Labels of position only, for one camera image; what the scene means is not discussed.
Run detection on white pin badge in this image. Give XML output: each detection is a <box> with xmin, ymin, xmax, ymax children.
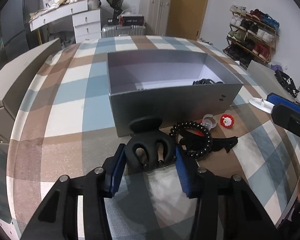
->
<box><xmin>248</xmin><ymin>98</ymin><xmax>274</xmax><ymax>114</ymax></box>

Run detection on black beaded bracelet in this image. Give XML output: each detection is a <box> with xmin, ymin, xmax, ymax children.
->
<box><xmin>169</xmin><ymin>121</ymin><xmax>213</xmax><ymax>159</ymax></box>

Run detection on large black hair claw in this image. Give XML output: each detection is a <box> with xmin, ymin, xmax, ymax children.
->
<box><xmin>125</xmin><ymin>116</ymin><xmax>176</xmax><ymax>173</ymax></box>

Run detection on clear ring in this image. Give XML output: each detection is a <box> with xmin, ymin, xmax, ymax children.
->
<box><xmin>201</xmin><ymin>114</ymin><xmax>218</xmax><ymax>130</ymax></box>

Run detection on red white bead charm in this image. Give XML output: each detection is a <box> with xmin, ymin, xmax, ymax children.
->
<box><xmin>219</xmin><ymin>114</ymin><xmax>235</xmax><ymax>129</ymax></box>

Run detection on black spiral hair tie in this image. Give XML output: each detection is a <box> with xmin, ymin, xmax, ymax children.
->
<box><xmin>192</xmin><ymin>77</ymin><xmax>224</xmax><ymax>86</ymax></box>

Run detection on plaid bed cover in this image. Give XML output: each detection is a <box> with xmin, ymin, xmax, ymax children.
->
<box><xmin>7</xmin><ymin>36</ymin><xmax>300</xmax><ymax>235</ymax></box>

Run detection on shoe rack with shoes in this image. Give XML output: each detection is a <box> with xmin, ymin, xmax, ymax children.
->
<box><xmin>223</xmin><ymin>4</ymin><xmax>280</xmax><ymax>68</ymax></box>

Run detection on grey open cardboard box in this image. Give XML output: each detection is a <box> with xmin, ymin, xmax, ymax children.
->
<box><xmin>107</xmin><ymin>50</ymin><xmax>243</xmax><ymax>137</ymax></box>

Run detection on wooden door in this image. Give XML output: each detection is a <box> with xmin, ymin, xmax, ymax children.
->
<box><xmin>166</xmin><ymin>0</ymin><xmax>208</xmax><ymax>40</ymax></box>

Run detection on beige nightstand left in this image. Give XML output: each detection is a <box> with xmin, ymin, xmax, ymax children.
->
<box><xmin>0</xmin><ymin>38</ymin><xmax>61</xmax><ymax>153</ymax></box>

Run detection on silver suitcase lying flat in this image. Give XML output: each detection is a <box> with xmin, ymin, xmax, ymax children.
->
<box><xmin>101</xmin><ymin>25</ymin><xmax>146</xmax><ymax>38</ymax></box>

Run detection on white drawer unit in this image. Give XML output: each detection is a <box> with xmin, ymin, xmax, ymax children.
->
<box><xmin>72</xmin><ymin>9</ymin><xmax>101</xmax><ymax>43</ymax></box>

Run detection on black red box on suitcase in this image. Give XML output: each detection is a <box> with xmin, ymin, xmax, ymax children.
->
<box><xmin>119</xmin><ymin>15</ymin><xmax>145</xmax><ymax>26</ymax></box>

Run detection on white upright suitcase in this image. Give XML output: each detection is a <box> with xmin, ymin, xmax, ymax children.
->
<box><xmin>139</xmin><ymin>0</ymin><xmax>171</xmax><ymax>36</ymax></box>

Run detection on black flower bouquet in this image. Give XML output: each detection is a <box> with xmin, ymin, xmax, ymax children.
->
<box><xmin>106</xmin><ymin>0</ymin><xmax>124</xmax><ymax>20</ymax></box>

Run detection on black refrigerator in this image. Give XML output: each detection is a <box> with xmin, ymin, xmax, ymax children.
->
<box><xmin>0</xmin><ymin>0</ymin><xmax>39</xmax><ymax>69</ymax></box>

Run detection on white vanity desk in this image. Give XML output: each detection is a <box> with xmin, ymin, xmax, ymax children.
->
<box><xmin>29</xmin><ymin>0</ymin><xmax>99</xmax><ymax>31</ymax></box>

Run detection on black straps on nightstand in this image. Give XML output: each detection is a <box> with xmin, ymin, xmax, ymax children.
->
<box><xmin>275</xmin><ymin>69</ymin><xmax>300</xmax><ymax>98</ymax></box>

